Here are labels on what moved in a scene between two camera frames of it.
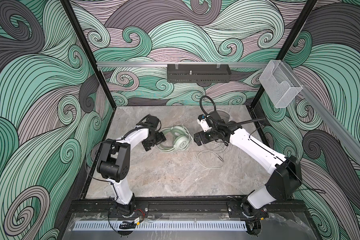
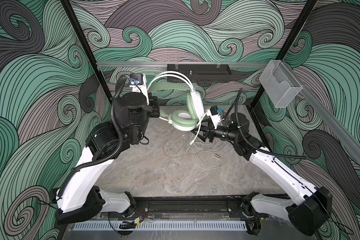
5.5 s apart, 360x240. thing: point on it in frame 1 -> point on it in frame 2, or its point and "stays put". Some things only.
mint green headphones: (173, 139) -> (179, 120)
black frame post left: (69, 11) stays put
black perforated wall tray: (198, 73) stays put
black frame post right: (282, 52) stays put
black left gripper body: (157, 138) -> (155, 113)
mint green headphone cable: (205, 167) -> (201, 151)
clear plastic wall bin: (280, 84) stays put
